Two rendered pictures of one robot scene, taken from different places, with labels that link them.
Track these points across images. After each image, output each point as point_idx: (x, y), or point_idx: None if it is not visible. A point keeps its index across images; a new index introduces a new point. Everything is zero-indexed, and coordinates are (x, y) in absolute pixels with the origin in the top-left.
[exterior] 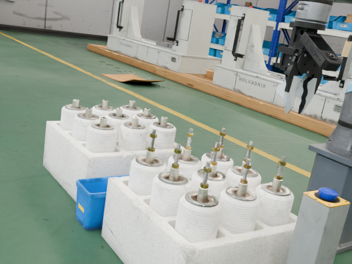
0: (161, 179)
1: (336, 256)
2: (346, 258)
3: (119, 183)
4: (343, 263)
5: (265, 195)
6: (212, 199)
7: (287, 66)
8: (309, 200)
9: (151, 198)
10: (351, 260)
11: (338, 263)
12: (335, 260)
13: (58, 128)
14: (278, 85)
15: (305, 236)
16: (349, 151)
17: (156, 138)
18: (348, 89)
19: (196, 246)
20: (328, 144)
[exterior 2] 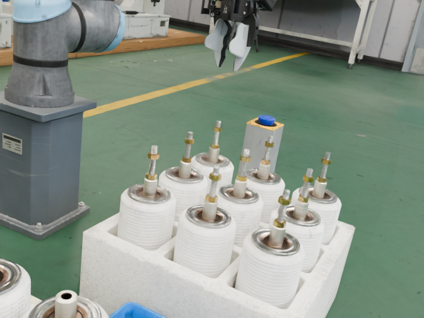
0: (320, 220)
1: (91, 211)
2: (90, 206)
3: (298, 308)
4: (105, 208)
5: (232, 168)
6: (308, 188)
7: (241, 16)
8: (276, 132)
9: (315, 255)
10: (92, 203)
11: (108, 211)
12: (103, 212)
13: None
14: (232, 42)
15: (272, 161)
16: (73, 94)
17: (29, 306)
18: (47, 13)
19: (340, 223)
20: (48, 101)
